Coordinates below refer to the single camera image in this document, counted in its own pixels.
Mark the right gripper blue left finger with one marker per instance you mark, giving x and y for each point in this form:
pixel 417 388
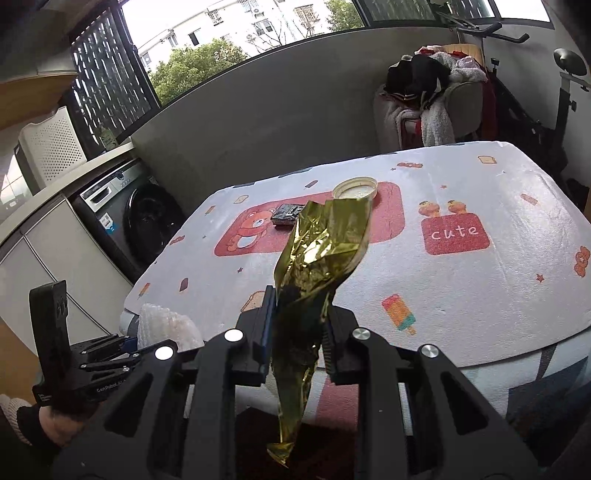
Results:
pixel 262 333

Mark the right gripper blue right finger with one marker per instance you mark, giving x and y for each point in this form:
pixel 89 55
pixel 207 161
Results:
pixel 330 344

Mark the gold foil wrapper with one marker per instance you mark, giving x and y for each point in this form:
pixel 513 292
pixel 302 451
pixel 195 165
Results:
pixel 326 244

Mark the white bubble wrap piece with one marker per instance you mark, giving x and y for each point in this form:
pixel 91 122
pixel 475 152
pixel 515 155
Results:
pixel 157 324

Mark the cream plastic lid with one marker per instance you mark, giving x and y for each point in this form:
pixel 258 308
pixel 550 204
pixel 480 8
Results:
pixel 356 188

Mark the person's left hand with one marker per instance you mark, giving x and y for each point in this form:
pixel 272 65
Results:
pixel 62 428

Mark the small black wrapped packet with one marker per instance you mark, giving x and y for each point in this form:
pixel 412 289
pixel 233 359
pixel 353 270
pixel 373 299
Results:
pixel 286 215

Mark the white cabinet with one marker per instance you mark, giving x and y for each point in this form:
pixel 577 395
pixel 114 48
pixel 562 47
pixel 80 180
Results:
pixel 53 245

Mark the white cartoon print mat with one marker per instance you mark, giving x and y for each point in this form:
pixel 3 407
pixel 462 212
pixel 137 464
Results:
pixel 473 247

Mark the dark grey washing machine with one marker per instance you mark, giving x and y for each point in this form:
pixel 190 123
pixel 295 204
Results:
pixel 130 216

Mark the white perforated laundry basket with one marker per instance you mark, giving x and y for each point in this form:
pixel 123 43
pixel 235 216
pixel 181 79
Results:
pixel 47 150

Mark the chair piled with clothes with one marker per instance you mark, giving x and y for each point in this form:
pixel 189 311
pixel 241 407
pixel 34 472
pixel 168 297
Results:
pixel 441 94

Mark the black exercise bike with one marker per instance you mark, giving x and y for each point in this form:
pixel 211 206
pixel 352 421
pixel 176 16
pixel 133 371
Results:
pixel 529 69

